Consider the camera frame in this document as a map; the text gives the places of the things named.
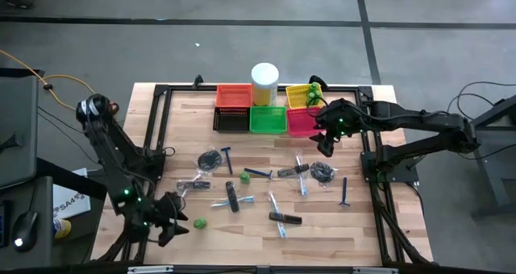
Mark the dark side desk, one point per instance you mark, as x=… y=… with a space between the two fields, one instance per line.
x=40 y=209

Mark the black clip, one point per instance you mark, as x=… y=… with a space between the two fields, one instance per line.
x=195 y=185

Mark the yellow white bottle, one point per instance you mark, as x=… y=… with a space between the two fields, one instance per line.
x=61 y=228

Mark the black keyboard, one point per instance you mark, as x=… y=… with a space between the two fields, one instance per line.
x=3 y=223

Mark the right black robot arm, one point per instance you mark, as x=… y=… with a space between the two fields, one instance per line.
x=423 y=121

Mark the white yellow wipes canister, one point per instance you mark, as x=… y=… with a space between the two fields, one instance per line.
x=265 y=80

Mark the yellow plastic basket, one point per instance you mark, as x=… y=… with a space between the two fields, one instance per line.
x=296 y=96

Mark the grey metal stand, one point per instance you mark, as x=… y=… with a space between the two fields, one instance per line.
x=489 y=173

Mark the white printed cardboard box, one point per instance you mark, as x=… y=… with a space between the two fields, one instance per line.
x=70 y=197

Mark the pink toothbrush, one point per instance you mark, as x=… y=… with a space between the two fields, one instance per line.
x=184 y=192

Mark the black item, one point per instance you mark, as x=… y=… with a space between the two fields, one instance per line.
x=322 y=171

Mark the small green plastic bottle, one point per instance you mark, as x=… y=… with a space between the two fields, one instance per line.
x=314 y=88
x=199 y=223
x=312 y=99
x=244 y=177

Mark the black plastic basket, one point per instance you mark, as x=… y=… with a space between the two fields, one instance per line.
x=231 y=119

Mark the blue toothbrush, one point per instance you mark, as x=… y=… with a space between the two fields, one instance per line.
x=301 y=185
x=246 y=200
x=273 y=203

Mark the grey desk panel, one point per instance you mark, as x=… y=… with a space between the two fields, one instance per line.
x=18 y=125

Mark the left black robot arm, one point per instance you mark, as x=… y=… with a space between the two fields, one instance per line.
x=109 y=141

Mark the black aluminium table frame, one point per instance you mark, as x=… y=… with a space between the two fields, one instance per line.
x=181 y=88

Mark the green plastic basket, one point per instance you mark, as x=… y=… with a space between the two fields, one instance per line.
x=268 y=120

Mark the silver metal bracket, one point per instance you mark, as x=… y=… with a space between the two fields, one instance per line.
x=150 y=269
x=375 y=270

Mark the orange plastic basket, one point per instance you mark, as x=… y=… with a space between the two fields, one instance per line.
x=234 y=95

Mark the black computer mouse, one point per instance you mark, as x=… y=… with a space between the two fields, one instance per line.
x=25 y=230

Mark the red plastic basket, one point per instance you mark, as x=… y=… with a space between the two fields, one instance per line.
x=298 y=125

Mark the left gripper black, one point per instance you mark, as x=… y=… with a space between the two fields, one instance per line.
x=157 y=221

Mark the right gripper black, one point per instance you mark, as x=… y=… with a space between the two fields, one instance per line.
x=342 y=119

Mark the black table clamp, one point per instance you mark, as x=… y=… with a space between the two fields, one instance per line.
x=197 y=80
x=315 y=80

